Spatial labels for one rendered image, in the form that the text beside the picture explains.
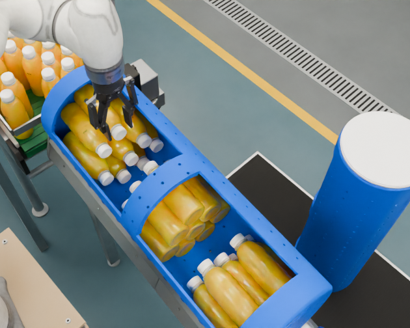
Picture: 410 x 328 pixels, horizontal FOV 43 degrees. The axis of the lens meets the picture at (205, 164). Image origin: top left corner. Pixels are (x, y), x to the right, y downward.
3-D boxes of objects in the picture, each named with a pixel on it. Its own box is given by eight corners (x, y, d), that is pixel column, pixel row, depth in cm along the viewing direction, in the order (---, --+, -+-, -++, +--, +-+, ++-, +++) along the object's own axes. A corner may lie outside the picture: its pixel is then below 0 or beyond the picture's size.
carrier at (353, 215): (367, 254, 231) (310, 221, 240) (448, 140, 158) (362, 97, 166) (338, 306, 218) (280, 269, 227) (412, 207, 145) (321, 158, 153)
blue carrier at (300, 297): (239, 384, 126) (248, 360, 102) (53, 152, 162) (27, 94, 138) (321, 310, 136) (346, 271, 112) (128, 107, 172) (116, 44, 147)
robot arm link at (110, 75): (130, 56, 117) (133, 75, 122) (107, 34, 120) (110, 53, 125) (96, 76, 113) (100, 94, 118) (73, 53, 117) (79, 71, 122)
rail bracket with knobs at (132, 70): (122, 106, 179) (118, 86, 170) (110, 94, 182) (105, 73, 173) (145, 92, 182) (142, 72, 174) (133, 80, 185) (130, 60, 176)
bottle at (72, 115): (84, 107, 154) (118, 144, 147) (68, 123, 155) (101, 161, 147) (71, 97, 148) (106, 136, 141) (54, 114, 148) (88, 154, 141)
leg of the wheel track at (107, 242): (112, 269, 241) (89, 204, 188) (105, 260, 243) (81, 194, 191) (122, 261, 243) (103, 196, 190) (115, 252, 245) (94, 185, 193)
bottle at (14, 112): (22, 120, 174) (6, 84, 159) (38, 129, 172) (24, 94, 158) (8, 135, 171) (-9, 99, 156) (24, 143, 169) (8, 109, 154)
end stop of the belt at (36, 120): (16, 136, 164) (13, 131, 162) (15, 135, 165) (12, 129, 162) (120, 77, 179) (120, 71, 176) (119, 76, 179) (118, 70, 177)
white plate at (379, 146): (448, 137, 157) (446, 140, 158) (364, 97, 165) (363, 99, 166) (413, 204, 144) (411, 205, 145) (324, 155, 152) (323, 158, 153)
